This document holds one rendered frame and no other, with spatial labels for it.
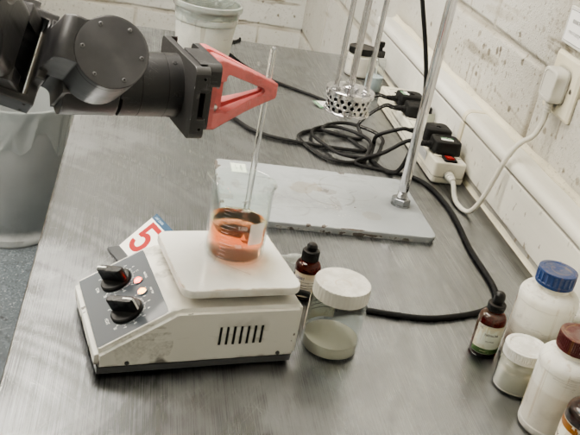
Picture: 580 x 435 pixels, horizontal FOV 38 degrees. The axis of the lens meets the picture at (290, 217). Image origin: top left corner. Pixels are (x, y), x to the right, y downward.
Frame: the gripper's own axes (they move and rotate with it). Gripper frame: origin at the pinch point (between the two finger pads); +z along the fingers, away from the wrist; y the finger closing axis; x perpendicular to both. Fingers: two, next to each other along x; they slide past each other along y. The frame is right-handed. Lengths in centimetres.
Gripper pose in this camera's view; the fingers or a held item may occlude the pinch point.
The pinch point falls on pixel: (267, 89)
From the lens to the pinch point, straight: 81.4
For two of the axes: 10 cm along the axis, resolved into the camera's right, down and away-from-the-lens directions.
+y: -4.0, -4.5, 8.0
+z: 9.0, -0.3, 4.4
